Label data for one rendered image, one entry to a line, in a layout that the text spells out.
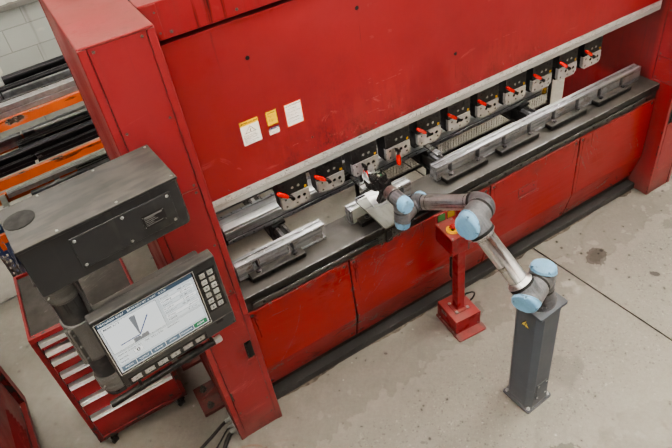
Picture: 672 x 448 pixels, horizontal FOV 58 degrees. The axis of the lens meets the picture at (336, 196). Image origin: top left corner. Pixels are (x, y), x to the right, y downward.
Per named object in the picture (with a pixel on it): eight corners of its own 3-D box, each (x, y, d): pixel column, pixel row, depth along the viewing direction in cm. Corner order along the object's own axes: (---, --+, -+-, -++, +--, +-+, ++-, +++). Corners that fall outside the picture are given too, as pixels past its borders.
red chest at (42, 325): (109, 456, 329) (28, 344, 266) (88, 390, 364) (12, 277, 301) (194, 408, 345) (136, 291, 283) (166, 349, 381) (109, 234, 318)
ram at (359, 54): (207, 216, 265) (149, 49, 215) (200, 207, 271) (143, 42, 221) (660, 9, 366) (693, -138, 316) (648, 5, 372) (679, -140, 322)
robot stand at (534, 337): (551, 395, 324) (568, 300, 276) (528, 414, 318) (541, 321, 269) (525, 373, 337) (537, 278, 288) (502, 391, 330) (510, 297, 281)
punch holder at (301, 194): (283, 212, 287) (277, 185, 277) (276, 203, 293) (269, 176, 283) (311, 199, 292) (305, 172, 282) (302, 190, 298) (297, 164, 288)
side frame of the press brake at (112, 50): (242, 441, 326) (75, 50, 182) (188, 337, 386) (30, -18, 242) (282, 416, 334) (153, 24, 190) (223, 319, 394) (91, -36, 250)
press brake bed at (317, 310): (275, 402, 342) (243, 307, 290) (259, 376, 356) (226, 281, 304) (634, 188, 443) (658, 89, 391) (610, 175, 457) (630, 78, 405)
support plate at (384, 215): (385, 229, 296) (385, 228, 295) (356, 203, 314) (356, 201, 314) (414, 214, 302) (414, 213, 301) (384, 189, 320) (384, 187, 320)
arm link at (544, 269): (559, 281, 273) (563, 260, 264) (547, 301, 265) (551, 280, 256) (533, 271, 279) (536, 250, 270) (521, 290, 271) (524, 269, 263)
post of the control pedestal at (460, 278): (457, 310, 361) (457, 246, 327) (451, 304, 365) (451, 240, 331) (464, 306, 363) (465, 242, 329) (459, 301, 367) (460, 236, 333)
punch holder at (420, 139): (418, 148, 314) (417, 121, 304) (408, 141, 320) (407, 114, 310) (441, 137, 319) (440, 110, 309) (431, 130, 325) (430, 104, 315)
